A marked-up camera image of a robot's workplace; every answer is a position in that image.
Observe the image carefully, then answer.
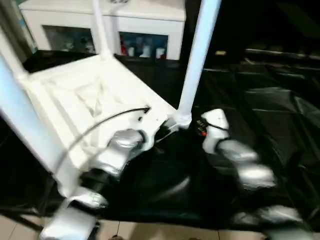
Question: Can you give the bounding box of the white glass door cabinet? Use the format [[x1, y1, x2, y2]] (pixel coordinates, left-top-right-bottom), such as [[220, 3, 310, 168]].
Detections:
[[18, 0, 189, 61]]

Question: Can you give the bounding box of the black frame strut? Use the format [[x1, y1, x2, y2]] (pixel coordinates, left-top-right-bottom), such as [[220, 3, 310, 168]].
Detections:
[[0, 207, 46, 231]]

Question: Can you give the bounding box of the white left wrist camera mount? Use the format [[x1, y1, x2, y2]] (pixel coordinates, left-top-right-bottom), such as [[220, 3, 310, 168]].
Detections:
[[134, 107, 171, 151]]

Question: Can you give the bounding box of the white plastic table top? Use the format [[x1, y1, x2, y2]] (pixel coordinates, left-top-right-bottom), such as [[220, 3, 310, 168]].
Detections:
[[17, 53, 194, 199]]

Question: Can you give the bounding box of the black work mat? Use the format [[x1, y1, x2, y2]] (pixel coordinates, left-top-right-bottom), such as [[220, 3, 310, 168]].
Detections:
[[0, 48, 320, 232]]

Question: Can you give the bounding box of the grey curtain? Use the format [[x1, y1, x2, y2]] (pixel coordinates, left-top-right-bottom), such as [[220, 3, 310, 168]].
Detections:
[[0, 0, 33, 61]]

